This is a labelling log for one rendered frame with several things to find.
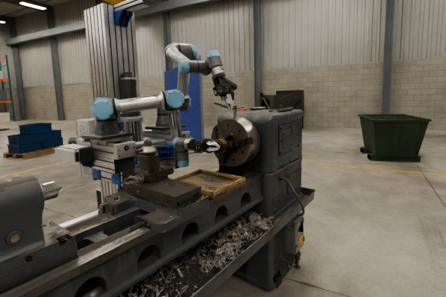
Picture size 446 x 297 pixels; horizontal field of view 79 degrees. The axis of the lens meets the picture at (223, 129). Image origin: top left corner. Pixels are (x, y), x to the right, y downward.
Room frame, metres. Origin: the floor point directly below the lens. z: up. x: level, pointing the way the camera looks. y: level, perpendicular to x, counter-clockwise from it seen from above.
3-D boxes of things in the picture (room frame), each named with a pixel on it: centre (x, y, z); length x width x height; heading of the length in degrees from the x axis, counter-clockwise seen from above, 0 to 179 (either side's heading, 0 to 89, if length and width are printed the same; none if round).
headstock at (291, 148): (2.09, -0.30, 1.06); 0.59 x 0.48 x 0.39; 142
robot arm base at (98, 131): (1.73, 0.75, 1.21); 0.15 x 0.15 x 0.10
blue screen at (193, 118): (8.47, 1.31, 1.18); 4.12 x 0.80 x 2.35; 24
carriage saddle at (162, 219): (1.23, 0.34, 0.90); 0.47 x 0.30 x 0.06; 52
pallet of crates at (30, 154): (7.06, 4.92, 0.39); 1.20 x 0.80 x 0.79; 160
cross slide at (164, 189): (1.28, 0.33, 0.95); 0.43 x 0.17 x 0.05; 52
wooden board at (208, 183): (1.53, 0.11, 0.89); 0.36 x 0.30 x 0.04; 52
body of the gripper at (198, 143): (1.65, 0.15, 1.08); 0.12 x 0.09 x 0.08; 51
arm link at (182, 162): (1.77, 0.28, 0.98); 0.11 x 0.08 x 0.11; 19
